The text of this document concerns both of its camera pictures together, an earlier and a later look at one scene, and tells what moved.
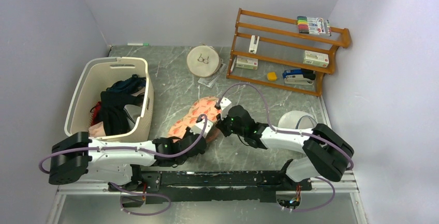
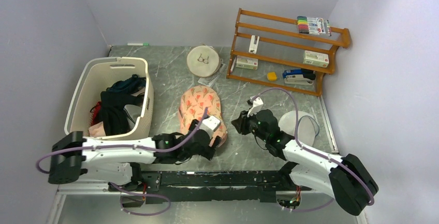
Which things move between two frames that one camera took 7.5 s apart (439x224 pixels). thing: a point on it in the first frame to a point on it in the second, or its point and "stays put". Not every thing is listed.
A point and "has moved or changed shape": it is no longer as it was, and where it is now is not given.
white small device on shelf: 252,46 stays put
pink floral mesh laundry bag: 202,108 has moved or changed shape
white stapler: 297,79 stays put
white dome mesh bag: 296,120 stays put
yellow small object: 271,76 stays put
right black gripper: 221,124 to 240,123
